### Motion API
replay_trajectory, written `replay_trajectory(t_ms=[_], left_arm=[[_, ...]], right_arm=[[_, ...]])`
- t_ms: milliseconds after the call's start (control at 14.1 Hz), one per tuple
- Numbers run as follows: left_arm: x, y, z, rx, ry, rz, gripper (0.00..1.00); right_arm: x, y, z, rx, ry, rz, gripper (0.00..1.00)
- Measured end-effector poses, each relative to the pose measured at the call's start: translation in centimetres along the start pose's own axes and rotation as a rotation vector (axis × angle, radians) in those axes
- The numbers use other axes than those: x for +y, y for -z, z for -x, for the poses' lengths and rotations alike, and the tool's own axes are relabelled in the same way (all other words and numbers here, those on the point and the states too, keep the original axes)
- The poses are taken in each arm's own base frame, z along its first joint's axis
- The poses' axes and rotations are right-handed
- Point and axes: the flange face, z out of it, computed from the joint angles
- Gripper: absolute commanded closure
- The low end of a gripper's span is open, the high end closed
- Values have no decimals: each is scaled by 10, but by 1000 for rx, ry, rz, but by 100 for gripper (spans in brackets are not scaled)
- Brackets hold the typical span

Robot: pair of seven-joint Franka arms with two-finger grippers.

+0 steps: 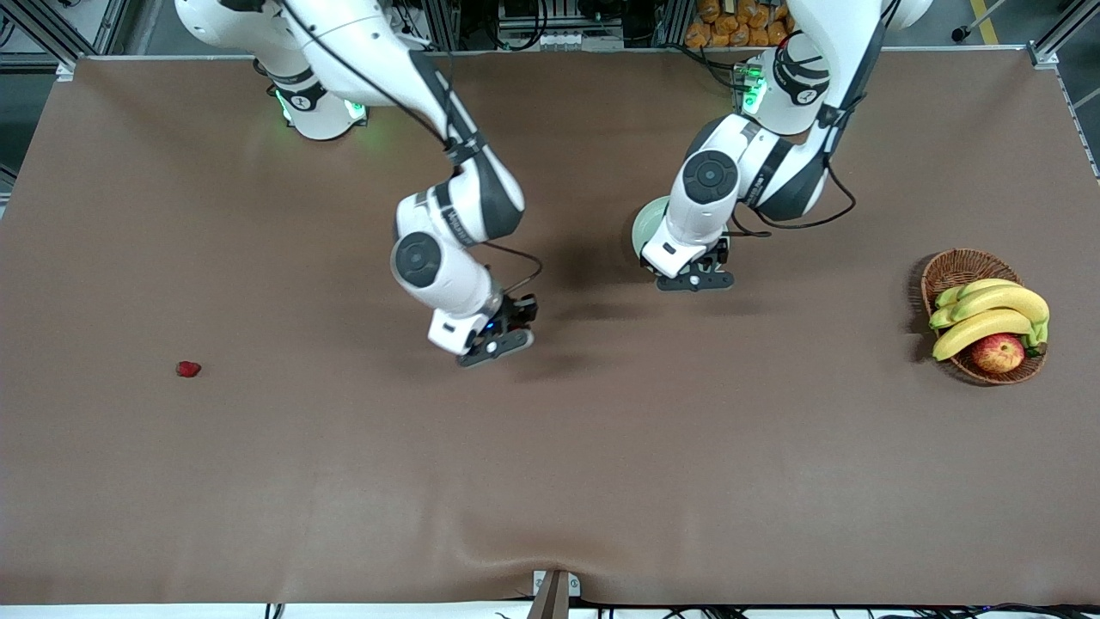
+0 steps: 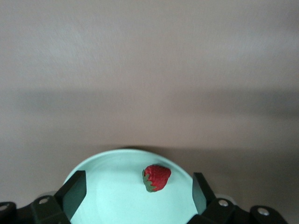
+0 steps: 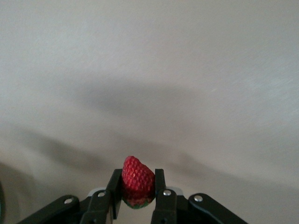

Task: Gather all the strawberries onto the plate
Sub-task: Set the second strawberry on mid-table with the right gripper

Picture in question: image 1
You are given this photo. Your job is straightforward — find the metal bracket with post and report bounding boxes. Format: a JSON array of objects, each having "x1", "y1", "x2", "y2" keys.
[{"x1": 526, "y1": 569, "x2": 582, "y2": 619}]

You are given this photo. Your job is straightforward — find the light green round plate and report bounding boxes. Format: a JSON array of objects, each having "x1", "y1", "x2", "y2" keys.
[{"x1": 632, "y1": 196, "x2": 680, "y2": 261}]

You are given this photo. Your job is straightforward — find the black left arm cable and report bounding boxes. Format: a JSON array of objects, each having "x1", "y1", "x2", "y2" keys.
[{"x1": 730, "y1": 159, "x2": 859, "y2": 237}]

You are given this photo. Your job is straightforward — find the aluminium frame rail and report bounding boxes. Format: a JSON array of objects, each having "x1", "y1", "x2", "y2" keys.
[
  {"x1": 1029, "y1": 0, "x2": 1100, "y2": 180},
  {"x1": 0, "y1": 0, "x2": 130, "y2": 78}
]

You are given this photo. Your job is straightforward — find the brown wicker basket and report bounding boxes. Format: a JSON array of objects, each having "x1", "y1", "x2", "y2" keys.
[{"x1": 920, "y1": 249, "x2": 1048, "y2": 386}]

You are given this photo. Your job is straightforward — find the yellow banana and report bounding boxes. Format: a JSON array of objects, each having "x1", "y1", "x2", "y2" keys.
[
  {"x1": 930, "y1": 285, "x2": 1051, "y2": 330},
  {"x1": 932, "y1": 309, "x2": 1036, "y2": 362},
  {"x1": 935, "y1": 278, "x2": 1022, "y2": 309}
]

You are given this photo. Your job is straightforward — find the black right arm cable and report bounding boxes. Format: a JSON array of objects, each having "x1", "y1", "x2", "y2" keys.
[{"x1": 284, "y1": 0, "x2": 544, "y2": 295}]

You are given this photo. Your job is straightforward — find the red yellow apple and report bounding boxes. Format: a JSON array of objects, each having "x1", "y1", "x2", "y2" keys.
[{"x1": 971, "y1": 334, "x2": 1026, "y2": 375}]

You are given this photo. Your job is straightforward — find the white terminal block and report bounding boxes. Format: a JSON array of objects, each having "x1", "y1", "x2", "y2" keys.
[{"x1": 497, "y1": 26, "x2": 626, "y2": 51}]

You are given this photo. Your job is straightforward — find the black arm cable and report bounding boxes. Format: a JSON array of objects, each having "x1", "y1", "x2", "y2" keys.
[
  {"x1": 284, "y1": 0, "x2": 544, "y2": 295},
  {"x1": 730, "y1": 159, "x2": 859, "y2": 237}
]

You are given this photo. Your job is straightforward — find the brown table cover mat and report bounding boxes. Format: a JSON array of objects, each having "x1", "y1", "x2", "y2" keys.
[{"x1": 0, "y1": 49, "x2": 1100, "y2": 608}]

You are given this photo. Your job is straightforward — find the aluminium frame post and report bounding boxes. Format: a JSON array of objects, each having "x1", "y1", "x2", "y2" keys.
[
  {"x1": 651, "y1": 0, "x2": 697, "y2": 48},
  {"x1": 421, "y1": 0, "x2": 465, "y2": 51}
]

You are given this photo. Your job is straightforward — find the pile of orange items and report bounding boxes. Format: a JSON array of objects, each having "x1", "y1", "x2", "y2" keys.
[{"x1": 683, "y1": 0, "x2": 791, "y2": 48}]

